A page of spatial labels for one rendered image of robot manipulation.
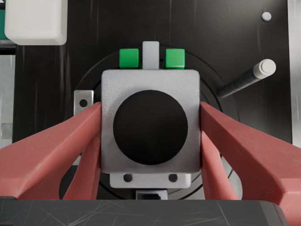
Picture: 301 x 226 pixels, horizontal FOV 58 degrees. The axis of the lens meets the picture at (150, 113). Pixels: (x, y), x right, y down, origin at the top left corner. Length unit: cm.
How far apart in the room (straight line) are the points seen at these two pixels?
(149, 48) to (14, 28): 13
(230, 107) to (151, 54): 9
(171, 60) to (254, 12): 12
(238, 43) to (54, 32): 15
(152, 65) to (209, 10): 11
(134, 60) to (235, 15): 12
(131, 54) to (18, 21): 11
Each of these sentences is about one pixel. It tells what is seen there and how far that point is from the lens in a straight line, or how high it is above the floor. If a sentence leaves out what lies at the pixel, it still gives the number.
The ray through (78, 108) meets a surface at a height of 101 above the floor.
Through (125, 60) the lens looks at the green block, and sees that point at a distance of 17.
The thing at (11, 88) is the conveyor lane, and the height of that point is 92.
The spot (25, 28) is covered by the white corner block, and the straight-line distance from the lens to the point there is 25.
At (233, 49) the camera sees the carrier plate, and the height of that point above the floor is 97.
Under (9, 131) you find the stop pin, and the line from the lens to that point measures 27.
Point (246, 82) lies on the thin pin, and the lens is 16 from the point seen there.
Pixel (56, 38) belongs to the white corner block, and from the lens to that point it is 24.
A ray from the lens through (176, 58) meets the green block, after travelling 17.
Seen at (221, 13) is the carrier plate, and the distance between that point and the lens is 26.
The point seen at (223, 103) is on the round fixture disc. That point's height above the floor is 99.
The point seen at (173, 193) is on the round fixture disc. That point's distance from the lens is 22.
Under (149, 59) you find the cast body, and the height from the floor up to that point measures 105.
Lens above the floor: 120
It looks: 86 degrees down
